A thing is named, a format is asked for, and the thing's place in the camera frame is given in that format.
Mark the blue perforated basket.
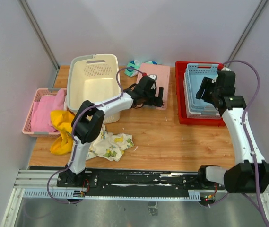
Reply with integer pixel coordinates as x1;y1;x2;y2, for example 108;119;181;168
185;63;219;116
184;70;221;116

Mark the pink perforated basket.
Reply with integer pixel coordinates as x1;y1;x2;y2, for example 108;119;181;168
139;63;171;111

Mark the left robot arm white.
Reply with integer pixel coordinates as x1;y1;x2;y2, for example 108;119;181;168
59;74;164;187

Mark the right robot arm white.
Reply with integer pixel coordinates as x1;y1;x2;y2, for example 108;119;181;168
196;70;269;193

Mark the teal white sock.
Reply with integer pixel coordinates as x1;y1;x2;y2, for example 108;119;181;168
124;60;158;77

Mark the red plastic tray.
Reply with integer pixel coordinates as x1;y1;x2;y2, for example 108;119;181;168
175;61;226;127

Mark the large cream laundry basket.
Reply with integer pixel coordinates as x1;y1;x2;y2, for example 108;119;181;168
67;54;121;113

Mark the printed white baby cloth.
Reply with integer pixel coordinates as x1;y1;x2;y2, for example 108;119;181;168
86;124;134;162

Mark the yellow cloth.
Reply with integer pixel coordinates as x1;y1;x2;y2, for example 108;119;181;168
50;110;75;155

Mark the pink cloth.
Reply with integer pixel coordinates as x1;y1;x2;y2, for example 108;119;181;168
31;89;65;133

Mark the pink basket with clothes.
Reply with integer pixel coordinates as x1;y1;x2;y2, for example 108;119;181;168
22;88;67;138

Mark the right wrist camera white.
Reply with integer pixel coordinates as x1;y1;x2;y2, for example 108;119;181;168
217;64;231;71

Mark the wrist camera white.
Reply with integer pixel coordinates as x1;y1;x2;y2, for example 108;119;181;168
148;74;157;81
217;64;231;71

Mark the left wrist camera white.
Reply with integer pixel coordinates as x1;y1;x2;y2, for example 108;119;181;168
148;74;157;81

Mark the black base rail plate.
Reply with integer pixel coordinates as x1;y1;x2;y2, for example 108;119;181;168
56;167;226;196

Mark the slotted cable duct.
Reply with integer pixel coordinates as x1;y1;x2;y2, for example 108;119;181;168
23;189;201;202

